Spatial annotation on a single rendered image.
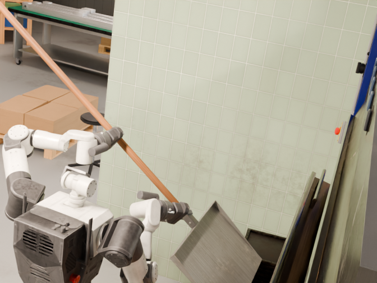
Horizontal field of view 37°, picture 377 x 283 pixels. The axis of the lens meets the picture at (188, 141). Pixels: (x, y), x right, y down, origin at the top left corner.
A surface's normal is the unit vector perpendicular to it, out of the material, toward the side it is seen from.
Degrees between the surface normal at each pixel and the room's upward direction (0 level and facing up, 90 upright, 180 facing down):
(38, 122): 90
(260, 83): 90
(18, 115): 90
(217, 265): 36
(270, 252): 0
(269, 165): 90
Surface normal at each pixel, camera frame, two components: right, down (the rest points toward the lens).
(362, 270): -0.32, 0.30
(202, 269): 0.66, -0.60
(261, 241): 0.14, -0.92
